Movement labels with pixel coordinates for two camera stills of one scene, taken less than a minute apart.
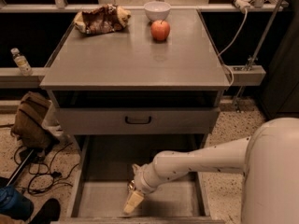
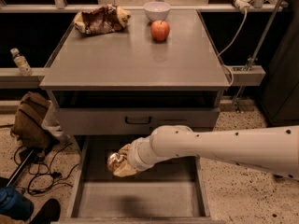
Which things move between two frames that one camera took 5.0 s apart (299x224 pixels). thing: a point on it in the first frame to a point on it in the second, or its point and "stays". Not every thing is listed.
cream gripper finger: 135,169 to 125,149
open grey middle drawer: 103,170 stays
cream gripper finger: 134,203 to 125,170
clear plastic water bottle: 22,64 stays
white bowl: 157,10 stays
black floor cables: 42,178 stays
